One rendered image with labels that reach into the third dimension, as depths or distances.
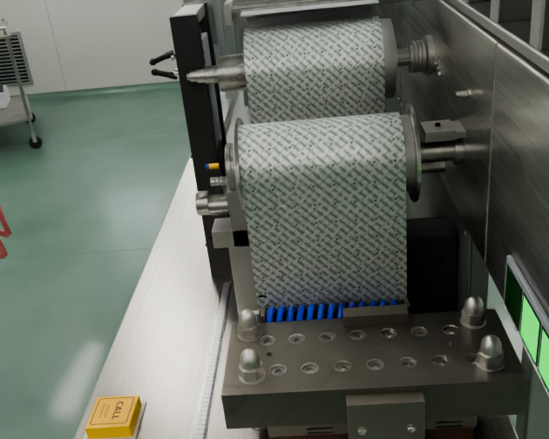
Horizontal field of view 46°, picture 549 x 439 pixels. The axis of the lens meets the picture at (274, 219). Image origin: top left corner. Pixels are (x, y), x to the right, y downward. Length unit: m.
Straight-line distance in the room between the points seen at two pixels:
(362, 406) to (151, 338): 0.51
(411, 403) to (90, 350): 2.13
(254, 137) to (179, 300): 0.50
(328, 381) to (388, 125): 0.37
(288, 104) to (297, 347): 0.43
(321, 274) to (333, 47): 0.39
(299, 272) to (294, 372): 0.17
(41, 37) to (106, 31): 0.65
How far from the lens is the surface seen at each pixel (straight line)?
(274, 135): 0.95
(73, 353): 2.89
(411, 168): 0.95
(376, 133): 0.95
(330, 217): 0.97
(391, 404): 0.88
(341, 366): 0.93
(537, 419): 1.45
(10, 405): 2.74
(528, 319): 0.74
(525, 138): 0.73
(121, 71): 6.84
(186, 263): 1.48
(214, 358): 1.18
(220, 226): 1.08
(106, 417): 1.08
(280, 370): 0.93
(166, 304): 1.35
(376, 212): 0.97
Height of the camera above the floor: 1.61
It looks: 26 degrees down
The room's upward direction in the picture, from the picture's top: 6 degrees counter-clockwise
